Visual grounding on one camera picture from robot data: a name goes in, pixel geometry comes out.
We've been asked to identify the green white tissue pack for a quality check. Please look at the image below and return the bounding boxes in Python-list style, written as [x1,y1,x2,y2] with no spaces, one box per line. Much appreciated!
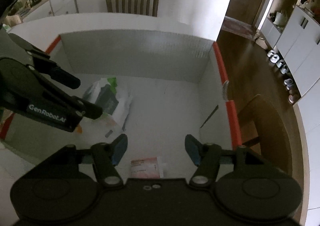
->
[82,77,133,130]

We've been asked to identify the pink packet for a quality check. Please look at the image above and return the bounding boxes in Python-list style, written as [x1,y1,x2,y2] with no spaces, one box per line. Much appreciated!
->
[130,156,164,179]

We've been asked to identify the red cardboard box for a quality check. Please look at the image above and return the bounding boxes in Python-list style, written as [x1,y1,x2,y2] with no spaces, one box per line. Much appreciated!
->
[6,13,233,179]

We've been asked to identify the near wooden chair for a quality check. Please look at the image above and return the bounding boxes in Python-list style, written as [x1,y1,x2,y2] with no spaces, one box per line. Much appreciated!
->
[238,94,293,176]

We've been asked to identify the white side cabinet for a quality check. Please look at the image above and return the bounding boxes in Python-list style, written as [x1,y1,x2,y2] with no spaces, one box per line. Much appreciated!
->
[16,0,79,22]

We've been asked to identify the white shoes on floor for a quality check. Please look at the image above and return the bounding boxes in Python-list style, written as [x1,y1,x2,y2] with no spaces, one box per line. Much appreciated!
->
[266,50,300,105]

